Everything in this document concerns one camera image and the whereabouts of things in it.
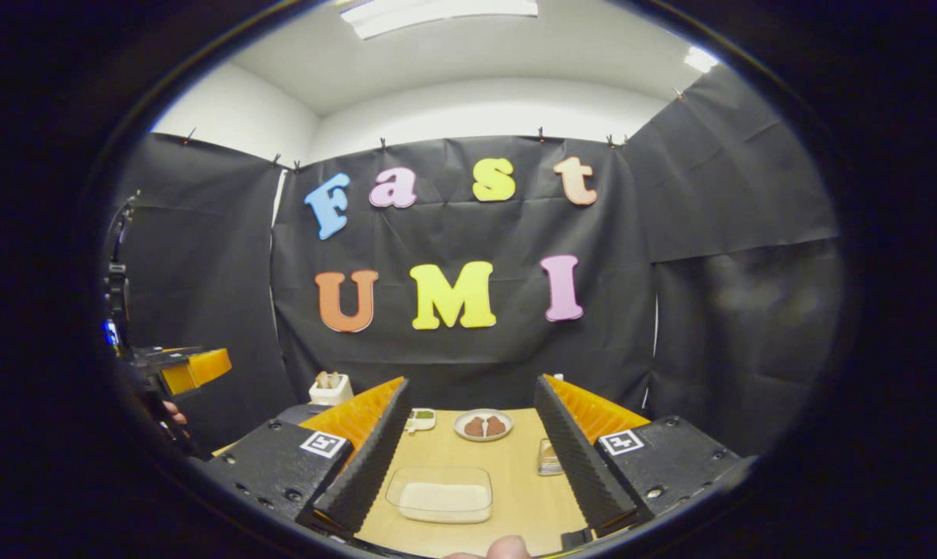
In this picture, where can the white rice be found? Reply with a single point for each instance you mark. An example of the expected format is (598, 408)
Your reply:
(445, 503)

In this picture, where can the white divided bean dish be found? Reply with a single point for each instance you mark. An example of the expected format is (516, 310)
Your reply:
(421, 421)

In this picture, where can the black backdrop cloth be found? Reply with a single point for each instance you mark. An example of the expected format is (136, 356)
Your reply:
(709, 310)

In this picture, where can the white round plate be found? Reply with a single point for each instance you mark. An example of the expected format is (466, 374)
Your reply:
(484, 412)

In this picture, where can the clear glass tray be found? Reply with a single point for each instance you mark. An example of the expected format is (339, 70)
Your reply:
(437, 475)

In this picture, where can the small ceiling light panel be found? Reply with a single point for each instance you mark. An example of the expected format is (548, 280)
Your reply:
(701, 60)

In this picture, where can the brown meat piece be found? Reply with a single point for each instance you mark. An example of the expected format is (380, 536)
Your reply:
(474, 427)
(496, 426)

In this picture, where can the large ceiling light panel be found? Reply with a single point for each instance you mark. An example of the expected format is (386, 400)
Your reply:
(437, 15)

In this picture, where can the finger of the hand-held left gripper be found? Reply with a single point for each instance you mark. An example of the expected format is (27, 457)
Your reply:
(196, 369)

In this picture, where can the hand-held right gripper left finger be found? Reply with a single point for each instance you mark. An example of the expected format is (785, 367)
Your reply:
(371, 462)

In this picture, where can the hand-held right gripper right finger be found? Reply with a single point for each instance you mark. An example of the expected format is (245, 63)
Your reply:
(573, 458)

